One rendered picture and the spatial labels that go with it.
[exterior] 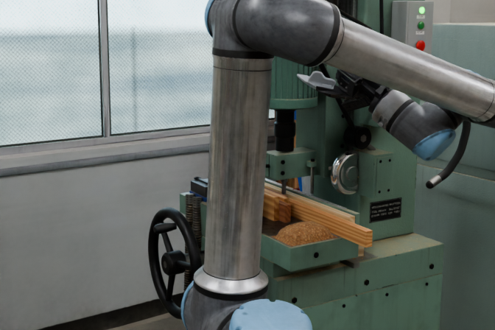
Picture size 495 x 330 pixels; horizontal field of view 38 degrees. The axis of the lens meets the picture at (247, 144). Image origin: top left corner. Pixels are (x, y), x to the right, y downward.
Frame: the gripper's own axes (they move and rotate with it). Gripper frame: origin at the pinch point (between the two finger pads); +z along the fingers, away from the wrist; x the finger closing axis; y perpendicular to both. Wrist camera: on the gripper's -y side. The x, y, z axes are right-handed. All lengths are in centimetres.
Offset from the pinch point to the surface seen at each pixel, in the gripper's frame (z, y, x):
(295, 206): -12.6, -37.4, 18.7
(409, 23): -4.1, -11.9, -32.5
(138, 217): 70, -162, 30
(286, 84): 6.4, -14.4, 3.5
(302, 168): -6.4, -35.8, 9.7
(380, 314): -46, -55, 19
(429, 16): -5.7, -13.8, -39.5
